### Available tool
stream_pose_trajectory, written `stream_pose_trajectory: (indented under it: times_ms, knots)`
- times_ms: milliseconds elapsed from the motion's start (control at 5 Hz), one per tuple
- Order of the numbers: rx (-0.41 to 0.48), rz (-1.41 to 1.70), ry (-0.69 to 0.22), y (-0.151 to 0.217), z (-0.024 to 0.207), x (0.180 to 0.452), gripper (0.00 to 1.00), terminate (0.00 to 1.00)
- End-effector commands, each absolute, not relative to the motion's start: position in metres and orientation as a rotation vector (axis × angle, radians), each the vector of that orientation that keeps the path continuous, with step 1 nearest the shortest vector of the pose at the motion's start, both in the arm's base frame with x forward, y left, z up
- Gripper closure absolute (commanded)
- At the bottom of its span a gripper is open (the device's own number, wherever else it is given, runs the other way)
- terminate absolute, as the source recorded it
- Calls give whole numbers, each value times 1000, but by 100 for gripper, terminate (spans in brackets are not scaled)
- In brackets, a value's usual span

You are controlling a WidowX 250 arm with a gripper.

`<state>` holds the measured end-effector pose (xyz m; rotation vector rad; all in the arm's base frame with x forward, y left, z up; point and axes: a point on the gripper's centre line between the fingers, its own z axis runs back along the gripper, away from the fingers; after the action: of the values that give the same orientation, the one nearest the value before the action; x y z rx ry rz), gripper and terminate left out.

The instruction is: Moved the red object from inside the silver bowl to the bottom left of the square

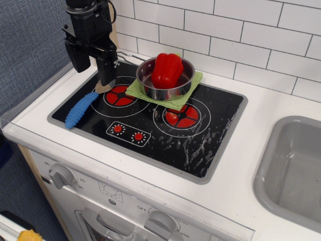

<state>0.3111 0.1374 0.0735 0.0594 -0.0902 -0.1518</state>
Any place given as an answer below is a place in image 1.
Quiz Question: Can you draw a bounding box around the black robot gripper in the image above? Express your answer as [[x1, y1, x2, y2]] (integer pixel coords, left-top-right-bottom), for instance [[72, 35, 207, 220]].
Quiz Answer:
[[63, 7, 118, 86]]

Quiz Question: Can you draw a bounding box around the red toy bell pepper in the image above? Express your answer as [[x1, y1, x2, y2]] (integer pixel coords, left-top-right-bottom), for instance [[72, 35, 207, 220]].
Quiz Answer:
[[151, 53, 184, 89]]

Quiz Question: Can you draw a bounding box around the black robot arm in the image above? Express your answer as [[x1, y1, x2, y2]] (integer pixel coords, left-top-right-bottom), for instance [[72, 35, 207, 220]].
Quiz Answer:
[[63, 0, 119, 86]]

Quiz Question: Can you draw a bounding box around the green dish cloth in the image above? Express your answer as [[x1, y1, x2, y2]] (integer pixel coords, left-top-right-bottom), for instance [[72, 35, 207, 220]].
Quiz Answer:
[[125, 71, 203, 110]]

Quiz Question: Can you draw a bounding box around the small steel pot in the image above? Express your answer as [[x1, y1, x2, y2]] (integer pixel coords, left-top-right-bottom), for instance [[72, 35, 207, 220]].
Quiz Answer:
[[115, 51, 196, 101]]

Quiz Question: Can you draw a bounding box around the grey left oven knob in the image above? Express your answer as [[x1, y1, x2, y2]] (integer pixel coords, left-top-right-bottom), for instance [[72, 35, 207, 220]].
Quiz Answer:
[[49, 164, 74, 190]]

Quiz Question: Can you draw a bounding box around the grey oven knob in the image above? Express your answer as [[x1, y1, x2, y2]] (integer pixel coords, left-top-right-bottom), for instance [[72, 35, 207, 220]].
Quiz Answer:
[[49, 164, 74, 190], [144, 211, 176, 240]]

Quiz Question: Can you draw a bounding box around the black toy stovetop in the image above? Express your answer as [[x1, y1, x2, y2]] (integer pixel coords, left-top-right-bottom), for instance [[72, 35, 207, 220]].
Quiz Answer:
[[47, 58, 249, 186]]

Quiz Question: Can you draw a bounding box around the white toy oven door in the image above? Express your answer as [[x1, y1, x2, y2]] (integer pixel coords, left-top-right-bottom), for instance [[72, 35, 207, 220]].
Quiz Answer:
[[74, 207, 181, 241]]

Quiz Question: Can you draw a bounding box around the grey right oven knob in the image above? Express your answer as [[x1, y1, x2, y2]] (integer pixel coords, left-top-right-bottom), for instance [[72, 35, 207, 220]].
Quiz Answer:
[[144, 211, 176, 240]]

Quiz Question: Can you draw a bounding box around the yellow object at corner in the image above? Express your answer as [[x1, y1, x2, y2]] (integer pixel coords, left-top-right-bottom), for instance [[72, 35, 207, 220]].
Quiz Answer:
[[17, 229, 43, 241]]

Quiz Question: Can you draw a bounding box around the grey toy sink basin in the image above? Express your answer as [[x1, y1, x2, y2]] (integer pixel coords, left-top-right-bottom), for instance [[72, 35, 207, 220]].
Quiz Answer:
[[253, 116, 320, 232]]

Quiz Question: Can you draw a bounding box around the blue handled metal spoon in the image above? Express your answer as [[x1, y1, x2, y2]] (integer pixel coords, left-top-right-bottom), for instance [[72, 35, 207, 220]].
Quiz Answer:
[[65, 79, 116, 129]]

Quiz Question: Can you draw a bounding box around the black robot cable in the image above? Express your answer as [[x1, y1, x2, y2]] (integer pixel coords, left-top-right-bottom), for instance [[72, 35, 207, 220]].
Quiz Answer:
[[99, 0, 117, 26]]

